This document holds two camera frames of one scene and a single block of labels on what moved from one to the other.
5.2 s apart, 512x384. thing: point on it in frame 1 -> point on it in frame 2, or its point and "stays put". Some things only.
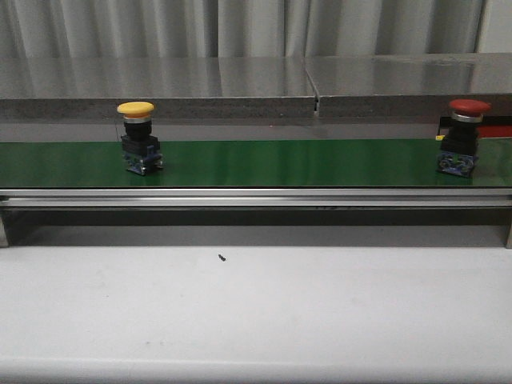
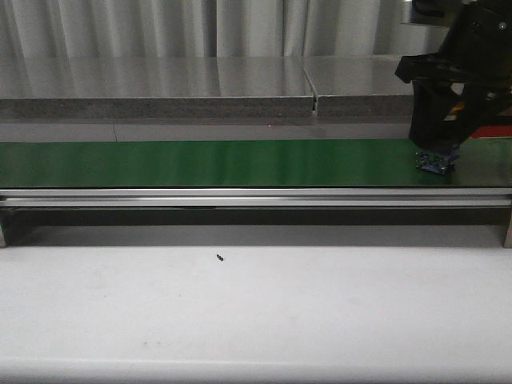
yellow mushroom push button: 141,150 -> 440,160
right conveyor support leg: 509,230 stays put
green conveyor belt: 371,163 stays put
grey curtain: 32,29 stays put
